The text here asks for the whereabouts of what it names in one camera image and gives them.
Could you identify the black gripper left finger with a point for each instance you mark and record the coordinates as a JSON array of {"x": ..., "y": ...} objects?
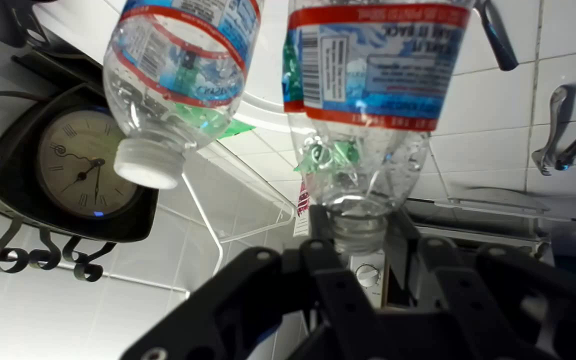
[{"x": 246, "y": 301}]

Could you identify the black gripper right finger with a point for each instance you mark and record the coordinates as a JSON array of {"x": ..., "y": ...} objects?
[{"x": 494, "y": 303}]

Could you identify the black vintage clock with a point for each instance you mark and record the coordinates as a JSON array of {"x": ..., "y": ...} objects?
[{"x": 61, "y": 192}]

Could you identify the black handled cutlery pair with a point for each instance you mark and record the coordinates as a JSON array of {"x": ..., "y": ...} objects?
[{"x": 551, "y": 157}]

